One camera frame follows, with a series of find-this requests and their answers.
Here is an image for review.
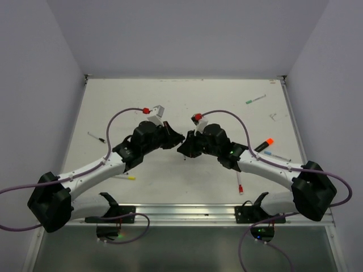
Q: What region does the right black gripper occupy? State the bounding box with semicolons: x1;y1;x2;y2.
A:
178;128;220;158

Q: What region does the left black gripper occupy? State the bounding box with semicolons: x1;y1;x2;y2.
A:
141;120;183;154

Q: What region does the black capped white pen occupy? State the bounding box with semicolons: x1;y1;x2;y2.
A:
87;131;107;144

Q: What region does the green capped white pen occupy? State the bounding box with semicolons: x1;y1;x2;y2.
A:
246;94;266;105

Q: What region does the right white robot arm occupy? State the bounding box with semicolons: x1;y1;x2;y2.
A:
177;124;337;223

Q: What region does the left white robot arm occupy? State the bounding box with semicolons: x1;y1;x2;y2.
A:
27;121;185;232

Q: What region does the yellow capped white pen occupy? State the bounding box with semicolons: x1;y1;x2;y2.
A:
113;175;136;181

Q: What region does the blue capped white pen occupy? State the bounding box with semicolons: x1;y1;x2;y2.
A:
264;151;291;162

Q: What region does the red capped white marker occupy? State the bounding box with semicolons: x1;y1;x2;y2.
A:
236;172;244;195

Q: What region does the orange capped black highlighter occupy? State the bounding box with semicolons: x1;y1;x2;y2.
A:
254;138;274;152

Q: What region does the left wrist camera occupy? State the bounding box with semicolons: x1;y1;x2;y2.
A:
147;105;164;126

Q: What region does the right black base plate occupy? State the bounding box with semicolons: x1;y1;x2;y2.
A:
234;192;286;224

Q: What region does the aluminium mounting rail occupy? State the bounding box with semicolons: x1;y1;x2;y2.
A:
70;203;335;227

